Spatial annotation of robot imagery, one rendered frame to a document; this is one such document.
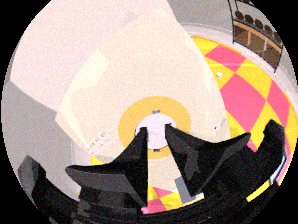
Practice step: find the white square tray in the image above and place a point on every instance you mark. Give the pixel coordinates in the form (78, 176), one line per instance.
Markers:
(279, 170)

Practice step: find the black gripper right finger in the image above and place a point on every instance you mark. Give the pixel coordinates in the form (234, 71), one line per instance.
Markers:
(197, 159)

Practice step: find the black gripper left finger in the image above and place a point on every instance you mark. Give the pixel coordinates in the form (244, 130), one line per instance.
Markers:
(127, 173)

